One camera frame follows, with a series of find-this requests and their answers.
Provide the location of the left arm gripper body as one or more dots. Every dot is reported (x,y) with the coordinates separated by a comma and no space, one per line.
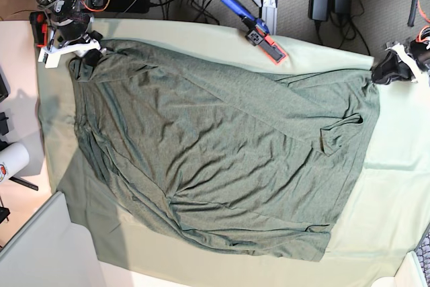
(391,69)

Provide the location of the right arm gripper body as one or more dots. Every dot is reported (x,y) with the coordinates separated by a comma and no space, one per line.
(92,57)

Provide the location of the green T-shirt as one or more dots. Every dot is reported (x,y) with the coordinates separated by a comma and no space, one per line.
(222,158)

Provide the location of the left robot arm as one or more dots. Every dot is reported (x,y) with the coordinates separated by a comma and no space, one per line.
(418,47)

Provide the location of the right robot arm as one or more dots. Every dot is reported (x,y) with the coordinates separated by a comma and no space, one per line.
(62,27)

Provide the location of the black power adapter left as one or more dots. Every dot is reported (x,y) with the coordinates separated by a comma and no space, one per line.
(129,6)

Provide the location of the blue orange clamp at corner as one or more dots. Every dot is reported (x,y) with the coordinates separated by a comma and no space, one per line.
(39,25)

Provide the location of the white paper roll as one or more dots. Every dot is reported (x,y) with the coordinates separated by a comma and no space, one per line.
(14,158)

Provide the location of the blue orange clamp on cloth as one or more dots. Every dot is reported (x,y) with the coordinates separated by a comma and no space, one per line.
(258,33)

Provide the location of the black stick on table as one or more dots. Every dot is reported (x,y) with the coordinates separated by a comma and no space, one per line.
(24,183)

